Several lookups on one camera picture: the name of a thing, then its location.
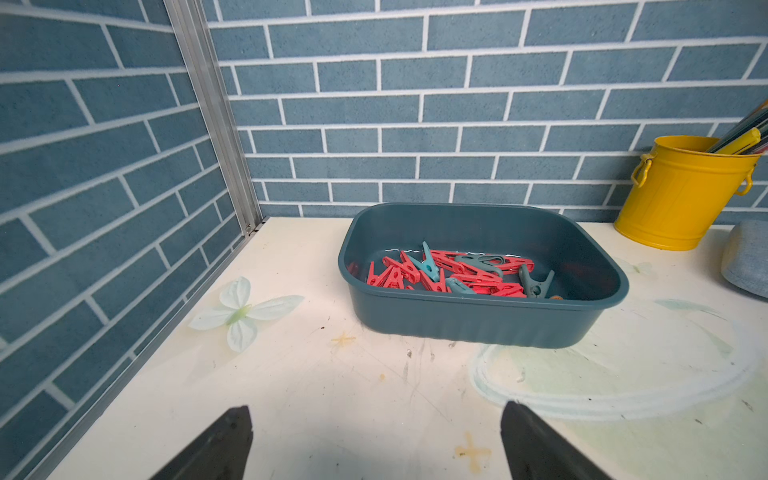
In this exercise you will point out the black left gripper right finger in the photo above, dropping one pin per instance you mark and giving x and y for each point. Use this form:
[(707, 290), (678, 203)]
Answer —
[(534, 450)]

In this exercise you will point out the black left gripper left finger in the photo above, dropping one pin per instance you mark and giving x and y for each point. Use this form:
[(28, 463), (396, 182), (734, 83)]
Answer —
[(219, 452)]

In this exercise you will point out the teal plastic storage box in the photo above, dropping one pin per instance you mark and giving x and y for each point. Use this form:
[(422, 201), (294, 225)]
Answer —
[(586, 279)]

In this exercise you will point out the grey clothespin in box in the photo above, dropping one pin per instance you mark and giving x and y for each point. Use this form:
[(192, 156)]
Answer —
[(534, 288)]

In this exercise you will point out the red clothespin pile in box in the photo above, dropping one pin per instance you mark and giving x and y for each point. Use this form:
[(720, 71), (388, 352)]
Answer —
[(461, 273)]

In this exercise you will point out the teal clothespin in box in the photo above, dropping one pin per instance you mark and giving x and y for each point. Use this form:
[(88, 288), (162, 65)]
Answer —
[(427, 265)]

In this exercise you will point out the grey fabric glasses case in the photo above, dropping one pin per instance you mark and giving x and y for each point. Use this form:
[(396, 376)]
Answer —
[(744, 260)]

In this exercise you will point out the yellow metal bucket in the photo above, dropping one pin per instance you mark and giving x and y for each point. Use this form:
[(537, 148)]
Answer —
[(679, 189)]

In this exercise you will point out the pens in bucket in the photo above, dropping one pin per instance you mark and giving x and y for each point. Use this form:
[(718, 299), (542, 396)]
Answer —
[(746, 134)]

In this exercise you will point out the left aluminium corner post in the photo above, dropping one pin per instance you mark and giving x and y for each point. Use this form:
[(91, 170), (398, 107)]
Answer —
[(196, 45)]

